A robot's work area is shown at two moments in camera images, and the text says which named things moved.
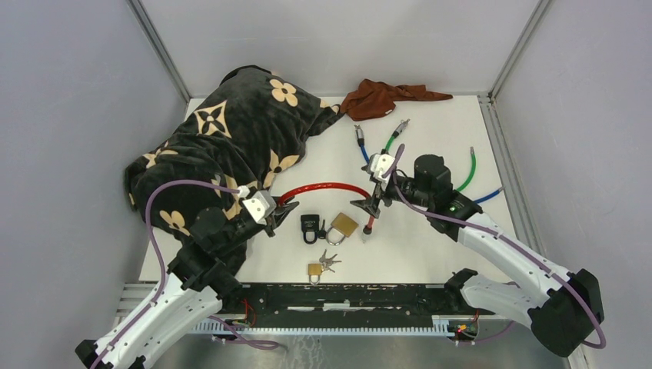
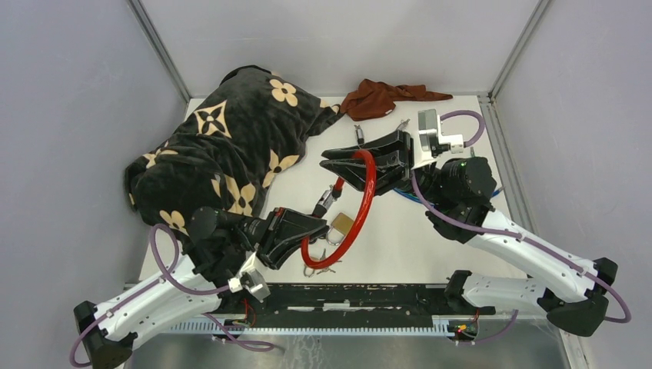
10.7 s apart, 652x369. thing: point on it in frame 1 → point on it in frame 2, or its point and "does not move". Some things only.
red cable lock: x=367 y=230 → x=337 y=187
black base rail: x=348 y=306 does not move
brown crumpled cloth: x=372 y=99 does not move
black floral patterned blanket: x=250 y=131 does not move
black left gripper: x=281 y=214 → x=290 y=224
